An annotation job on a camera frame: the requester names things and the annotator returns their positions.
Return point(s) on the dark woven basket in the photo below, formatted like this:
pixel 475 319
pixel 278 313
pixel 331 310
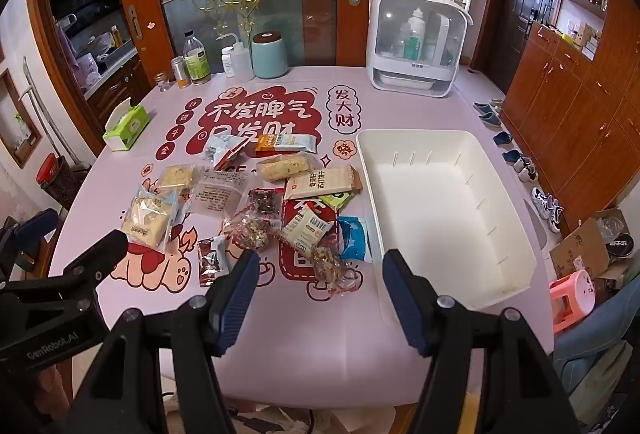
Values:
pixel 65 184

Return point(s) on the dark nut clear packet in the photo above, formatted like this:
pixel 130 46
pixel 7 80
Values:
pixel 262 202

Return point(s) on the dark red small packet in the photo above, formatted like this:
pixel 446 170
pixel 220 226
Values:
pixel 210 259

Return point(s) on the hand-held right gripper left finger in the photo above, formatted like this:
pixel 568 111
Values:
pixel 235 304

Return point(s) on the white packet with green label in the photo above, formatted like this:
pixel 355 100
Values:
pixel 305 229

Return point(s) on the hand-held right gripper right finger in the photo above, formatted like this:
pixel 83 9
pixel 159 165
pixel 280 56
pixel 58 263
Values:
pixel 407 309

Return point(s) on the pale yellow cake packet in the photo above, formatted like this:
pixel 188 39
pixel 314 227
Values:
pixel 147 221

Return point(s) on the dark brown entrance door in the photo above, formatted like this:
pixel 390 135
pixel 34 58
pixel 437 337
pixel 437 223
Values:
pixel 515 23

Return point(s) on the white plastic bin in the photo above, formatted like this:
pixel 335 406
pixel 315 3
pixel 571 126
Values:
pixel 435 194

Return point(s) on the pink plastic stool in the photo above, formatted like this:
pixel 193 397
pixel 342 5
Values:
pixel 572 291

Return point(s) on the wooden shoe cabinet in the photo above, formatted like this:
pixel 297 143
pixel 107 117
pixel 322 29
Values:
pixel 575 113

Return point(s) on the silver and red snack packet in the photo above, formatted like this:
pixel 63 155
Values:
pixel 222 148

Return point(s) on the small white pill bottle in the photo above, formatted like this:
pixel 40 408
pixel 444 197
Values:
pixel 228 65

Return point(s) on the tan snack bar packet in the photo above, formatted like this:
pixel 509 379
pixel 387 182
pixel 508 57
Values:
pixel 320 184

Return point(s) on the cardboard box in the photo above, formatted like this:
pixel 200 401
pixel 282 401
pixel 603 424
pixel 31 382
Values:
pixel 575 249

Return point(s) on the nut cluster clear packet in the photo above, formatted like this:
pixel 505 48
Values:
pixel 330 264
pixel 250 229

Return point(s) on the blue snack packet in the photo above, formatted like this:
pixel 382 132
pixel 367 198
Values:
pixel 356 239

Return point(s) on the green tissue box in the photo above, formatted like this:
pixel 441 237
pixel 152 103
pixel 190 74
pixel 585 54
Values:
pixel 127 126

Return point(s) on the white squeeze bottle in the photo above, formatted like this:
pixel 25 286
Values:
pixel 240 61

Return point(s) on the small glass jar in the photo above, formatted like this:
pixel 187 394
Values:
pixel 162 82

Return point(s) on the glass bottle with green label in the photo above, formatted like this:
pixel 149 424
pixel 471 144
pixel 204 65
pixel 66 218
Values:
pixel 196 61

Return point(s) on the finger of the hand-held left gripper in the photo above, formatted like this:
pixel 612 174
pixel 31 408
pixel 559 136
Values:
pixel 100 254
pixel 35 224

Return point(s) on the white pole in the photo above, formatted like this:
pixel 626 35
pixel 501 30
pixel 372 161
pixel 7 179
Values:
pixel 42 113

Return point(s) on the green snack packet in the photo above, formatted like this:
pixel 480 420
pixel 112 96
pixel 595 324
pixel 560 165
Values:
pixel 337 200

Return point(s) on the wooden glass sliding door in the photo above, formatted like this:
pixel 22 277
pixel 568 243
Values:
pixel 320 13

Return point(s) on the teal canister with wooden lid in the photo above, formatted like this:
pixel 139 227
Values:
pixel 270 58

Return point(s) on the pink printed tablecloth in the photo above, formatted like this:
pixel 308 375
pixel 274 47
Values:
pixel 300 349

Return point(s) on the metal can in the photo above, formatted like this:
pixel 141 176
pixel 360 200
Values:
pixel 179 72

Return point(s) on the orange and white bar packet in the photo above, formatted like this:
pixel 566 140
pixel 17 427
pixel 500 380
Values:
pixel 290 143

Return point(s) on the white sterilizer cabinet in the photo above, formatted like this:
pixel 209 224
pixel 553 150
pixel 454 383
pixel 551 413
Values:
pixel 400 83

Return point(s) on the yellow rice cracker packet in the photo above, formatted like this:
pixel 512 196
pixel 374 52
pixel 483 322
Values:
pixel 175 176
pixel 285 167

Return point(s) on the wooden kitchen cabinet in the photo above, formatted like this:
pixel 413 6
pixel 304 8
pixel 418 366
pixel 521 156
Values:
pixel 120 86

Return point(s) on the clear packet with white label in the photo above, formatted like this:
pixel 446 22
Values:
pixel 217 191

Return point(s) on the white bottle with teal label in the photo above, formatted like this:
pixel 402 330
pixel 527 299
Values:
pixel 416 33

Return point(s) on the row of shoes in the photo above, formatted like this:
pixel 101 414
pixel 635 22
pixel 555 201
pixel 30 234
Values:
pixel 525 168

